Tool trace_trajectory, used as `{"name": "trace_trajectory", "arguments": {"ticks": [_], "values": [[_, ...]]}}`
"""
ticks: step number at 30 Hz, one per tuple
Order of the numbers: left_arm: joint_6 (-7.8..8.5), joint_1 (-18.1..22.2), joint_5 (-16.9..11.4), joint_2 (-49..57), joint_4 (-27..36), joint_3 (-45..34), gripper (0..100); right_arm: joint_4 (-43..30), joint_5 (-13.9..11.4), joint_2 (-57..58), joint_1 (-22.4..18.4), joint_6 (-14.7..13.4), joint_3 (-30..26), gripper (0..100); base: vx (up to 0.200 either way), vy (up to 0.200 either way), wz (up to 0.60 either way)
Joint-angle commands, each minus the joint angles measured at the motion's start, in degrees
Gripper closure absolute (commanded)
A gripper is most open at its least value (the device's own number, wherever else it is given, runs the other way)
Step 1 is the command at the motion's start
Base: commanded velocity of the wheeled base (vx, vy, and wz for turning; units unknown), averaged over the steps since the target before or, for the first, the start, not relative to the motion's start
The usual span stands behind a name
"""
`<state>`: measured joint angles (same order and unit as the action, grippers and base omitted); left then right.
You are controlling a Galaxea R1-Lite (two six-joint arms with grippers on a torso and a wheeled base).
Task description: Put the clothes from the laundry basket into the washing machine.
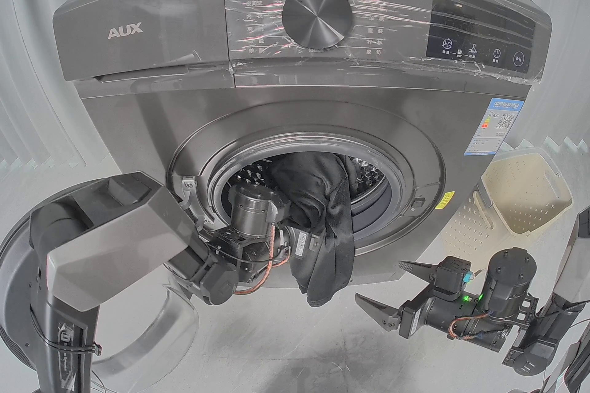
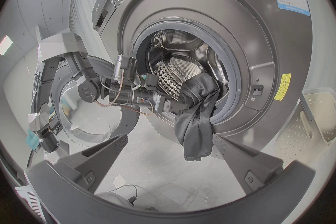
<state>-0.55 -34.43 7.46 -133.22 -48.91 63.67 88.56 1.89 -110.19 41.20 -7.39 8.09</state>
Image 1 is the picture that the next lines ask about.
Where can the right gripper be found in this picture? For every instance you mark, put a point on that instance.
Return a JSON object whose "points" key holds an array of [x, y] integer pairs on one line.
{"points": [[424, 313]]}

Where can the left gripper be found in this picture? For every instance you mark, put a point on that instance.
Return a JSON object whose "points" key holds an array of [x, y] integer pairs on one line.
{"points": [[305, 244]]}

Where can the black garment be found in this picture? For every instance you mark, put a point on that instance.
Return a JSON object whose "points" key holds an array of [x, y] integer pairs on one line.
{"points": [[318, 197]]}

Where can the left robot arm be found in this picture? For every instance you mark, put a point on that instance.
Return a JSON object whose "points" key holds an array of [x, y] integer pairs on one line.
{"points": [[115, 234]]}

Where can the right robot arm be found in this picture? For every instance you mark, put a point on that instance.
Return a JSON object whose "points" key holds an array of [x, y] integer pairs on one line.
{"points": [[511, 280]]}

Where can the grey washing machine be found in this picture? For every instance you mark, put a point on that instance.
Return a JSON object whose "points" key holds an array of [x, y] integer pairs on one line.
{"points": [[368, 105]]}

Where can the cream laundry basket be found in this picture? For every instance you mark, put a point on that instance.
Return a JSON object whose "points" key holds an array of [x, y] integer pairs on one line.
{"points": [[525, 193]]}

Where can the washing machine door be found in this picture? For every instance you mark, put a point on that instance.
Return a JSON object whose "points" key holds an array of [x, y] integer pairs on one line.
{"points": [[152, 336]]}

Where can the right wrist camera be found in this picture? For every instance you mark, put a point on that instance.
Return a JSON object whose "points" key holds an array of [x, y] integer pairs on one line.
{"points": [[454, 273]]}

